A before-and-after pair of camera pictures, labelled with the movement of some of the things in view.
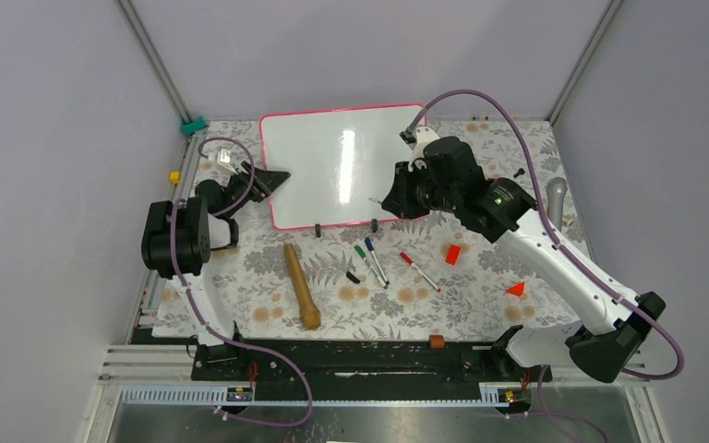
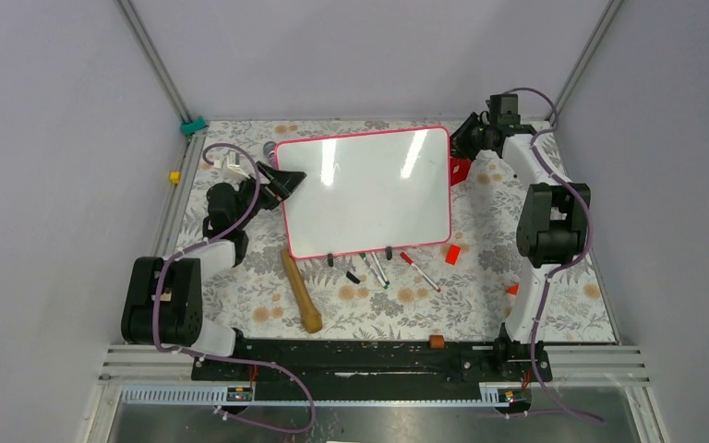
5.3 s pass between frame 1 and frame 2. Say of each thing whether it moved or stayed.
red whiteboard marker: stayed
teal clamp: stayed
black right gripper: moved
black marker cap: stayed
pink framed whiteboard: moved
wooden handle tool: stayed
